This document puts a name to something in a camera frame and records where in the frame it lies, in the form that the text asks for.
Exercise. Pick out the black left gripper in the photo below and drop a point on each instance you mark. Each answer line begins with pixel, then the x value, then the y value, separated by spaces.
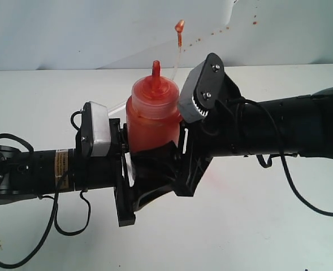
pixel 152 179

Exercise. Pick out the red sauce squeeze bottle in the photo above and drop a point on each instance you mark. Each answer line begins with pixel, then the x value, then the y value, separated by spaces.
pixel 152 116

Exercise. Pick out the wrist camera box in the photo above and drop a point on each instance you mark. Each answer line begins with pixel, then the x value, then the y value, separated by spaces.
pixel 201 89
pixel 95 130

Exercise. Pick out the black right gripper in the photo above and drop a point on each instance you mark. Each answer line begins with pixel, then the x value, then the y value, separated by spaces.
pixel 216 135

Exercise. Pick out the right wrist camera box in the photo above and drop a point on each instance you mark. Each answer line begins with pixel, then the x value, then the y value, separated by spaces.
pixel 201 89

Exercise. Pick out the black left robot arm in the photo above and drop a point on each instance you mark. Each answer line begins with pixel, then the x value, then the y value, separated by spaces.
pixel 28 174

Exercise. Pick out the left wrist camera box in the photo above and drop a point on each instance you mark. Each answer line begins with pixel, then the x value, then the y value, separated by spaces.
pixel 95 130

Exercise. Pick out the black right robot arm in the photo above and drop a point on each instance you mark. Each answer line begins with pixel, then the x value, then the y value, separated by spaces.
pixel 297 126

